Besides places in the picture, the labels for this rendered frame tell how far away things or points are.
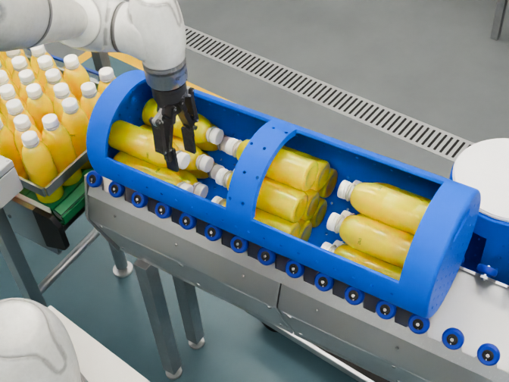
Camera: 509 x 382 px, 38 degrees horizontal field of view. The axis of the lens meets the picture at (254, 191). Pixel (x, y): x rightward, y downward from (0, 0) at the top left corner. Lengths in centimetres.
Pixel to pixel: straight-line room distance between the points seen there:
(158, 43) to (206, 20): 281
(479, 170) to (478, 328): 39
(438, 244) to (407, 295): 13
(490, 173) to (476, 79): 204
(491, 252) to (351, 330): 38
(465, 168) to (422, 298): 46
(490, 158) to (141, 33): 89
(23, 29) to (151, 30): 47
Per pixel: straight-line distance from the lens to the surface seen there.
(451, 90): 373
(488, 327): 167
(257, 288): 176
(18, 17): 99
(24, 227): 213
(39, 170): 192
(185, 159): 171
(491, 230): 175
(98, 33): 148
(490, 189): 178
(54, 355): 126
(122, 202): 191
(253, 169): 154
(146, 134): 175
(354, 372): 247
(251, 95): 367
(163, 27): 143
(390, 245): 149
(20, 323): 124
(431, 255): 142
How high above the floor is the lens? 228
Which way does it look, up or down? 46 degrees down
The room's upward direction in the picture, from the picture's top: 5 degrees counter-clockwise
